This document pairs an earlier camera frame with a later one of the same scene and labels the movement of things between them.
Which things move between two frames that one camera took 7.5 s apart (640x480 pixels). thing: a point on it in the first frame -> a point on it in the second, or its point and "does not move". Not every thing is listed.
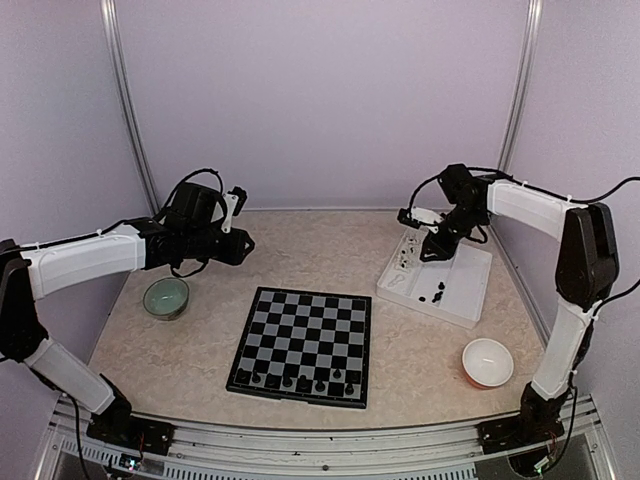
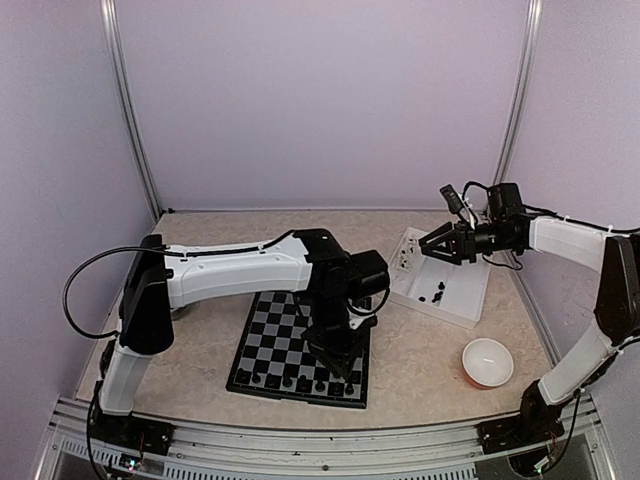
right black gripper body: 448,247 -> 469,241
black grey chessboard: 304,346 does not move
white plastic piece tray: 453,289 does not move
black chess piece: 243,376 does not move
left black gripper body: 231,254 -> 331,340
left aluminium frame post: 113,39 does not move
